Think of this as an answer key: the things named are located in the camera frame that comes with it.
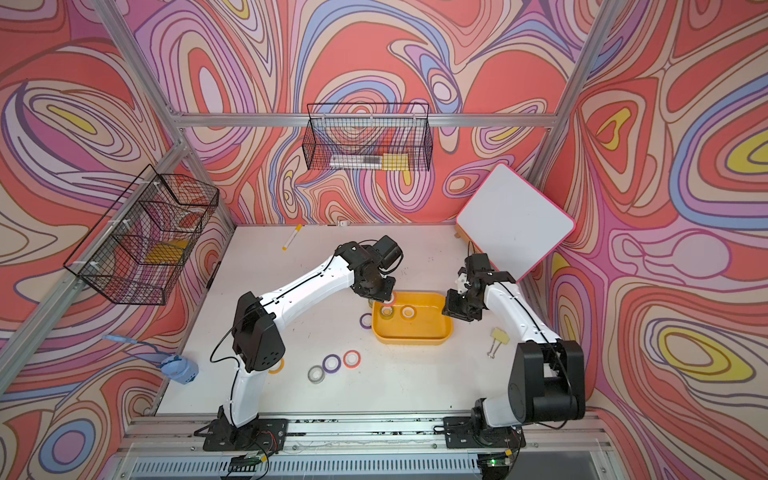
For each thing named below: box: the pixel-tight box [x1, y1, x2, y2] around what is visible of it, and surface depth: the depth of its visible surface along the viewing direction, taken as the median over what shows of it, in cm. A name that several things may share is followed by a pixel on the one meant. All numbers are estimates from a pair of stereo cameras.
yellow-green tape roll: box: [380, 305, 395, 320], surface depth 96 cm
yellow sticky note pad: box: [491, 328, 510, 344], surface depth 92 cm
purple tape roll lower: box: [322, 354, 342, 374], surface depth 86 cm
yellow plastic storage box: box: [372, 291, 453, 346], surface depth 95 cm
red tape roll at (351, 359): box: [343, 350, 361, 369], surface depth 88 cm
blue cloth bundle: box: [102, 334, 199, 385], surface depth 79 cm
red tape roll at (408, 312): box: [400, 305, 417, 321], surface depth 96 cm
